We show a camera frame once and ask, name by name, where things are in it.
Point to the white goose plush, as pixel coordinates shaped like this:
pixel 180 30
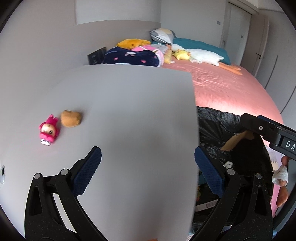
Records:
pixel 203 55

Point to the brown plush toy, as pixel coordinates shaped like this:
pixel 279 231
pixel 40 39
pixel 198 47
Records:
pixel 71 118

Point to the brown cardboard piece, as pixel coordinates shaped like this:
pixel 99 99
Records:
pixel 231 142

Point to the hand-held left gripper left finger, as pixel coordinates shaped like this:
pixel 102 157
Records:
pixel 89 172

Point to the teal pillow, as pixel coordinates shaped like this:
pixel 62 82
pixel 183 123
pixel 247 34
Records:
pixel 198 44

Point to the yellow spotted plush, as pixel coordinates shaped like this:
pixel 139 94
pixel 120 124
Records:
pixel 168 56

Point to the black trash bag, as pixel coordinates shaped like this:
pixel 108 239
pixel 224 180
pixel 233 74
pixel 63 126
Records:
pixel 215 120

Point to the pink doll toy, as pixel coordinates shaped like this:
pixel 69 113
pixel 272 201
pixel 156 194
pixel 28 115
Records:
pixel 48 132

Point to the pink blanket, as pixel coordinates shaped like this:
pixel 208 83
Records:
pixel 148 48

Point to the person's right hand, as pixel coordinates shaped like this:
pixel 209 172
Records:
pixel 282 195

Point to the bed with pink sheet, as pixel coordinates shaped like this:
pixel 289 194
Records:
pixel 219 88

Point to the small white plastic item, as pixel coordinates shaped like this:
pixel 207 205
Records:
pixel 227 165

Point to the small grey cushion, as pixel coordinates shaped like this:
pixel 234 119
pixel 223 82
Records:
pixel 160 48

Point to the white wardrobe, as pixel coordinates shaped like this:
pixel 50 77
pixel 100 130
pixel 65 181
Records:
pixel 282 81

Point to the white crumpled tissue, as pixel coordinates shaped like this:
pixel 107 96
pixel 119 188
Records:
pixel 281 175

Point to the navy printed blanket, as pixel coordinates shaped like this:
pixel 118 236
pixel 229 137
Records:
pixel 129 58

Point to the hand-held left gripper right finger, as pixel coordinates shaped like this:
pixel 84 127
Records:
pixel 208 169

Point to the checkered pillow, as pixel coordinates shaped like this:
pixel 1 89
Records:
pixel 161 34

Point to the black wall panel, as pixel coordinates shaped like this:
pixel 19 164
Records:
pixel 96 56

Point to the orange plush toy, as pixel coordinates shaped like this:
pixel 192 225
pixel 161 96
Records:
pixel 131 43

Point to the yellow duck plush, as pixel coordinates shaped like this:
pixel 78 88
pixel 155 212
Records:
pixel 181 55

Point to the white closet door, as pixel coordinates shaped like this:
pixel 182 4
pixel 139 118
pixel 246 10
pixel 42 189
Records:
pixel 235 25

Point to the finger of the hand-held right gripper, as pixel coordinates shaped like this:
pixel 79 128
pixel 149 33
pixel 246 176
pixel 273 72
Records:
pixel 266 120
pixel 256 126

